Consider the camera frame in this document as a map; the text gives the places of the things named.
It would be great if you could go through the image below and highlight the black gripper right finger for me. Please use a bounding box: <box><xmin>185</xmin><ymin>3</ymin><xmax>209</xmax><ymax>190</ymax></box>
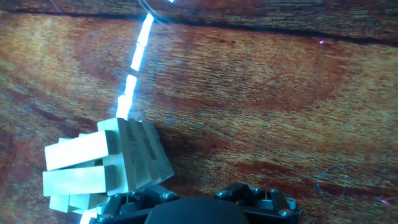
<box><xmin>213</xmin><ymin>182</ymin><xmax>299</xmax><ymax>224</ymax></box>

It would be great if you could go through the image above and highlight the wooden Jenga block tower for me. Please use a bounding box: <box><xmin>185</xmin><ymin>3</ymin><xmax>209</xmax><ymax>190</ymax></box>
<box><xmin>42</xmin><ymin>117</ymin><xmax>175</xmax><ymax>218</ymax></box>

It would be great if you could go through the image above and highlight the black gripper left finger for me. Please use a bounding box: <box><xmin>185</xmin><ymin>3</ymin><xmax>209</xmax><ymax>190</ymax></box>
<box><xmin>90</xmin><ymin>185</ymin><xmax>180</xmax><ymax>224</ymax></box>

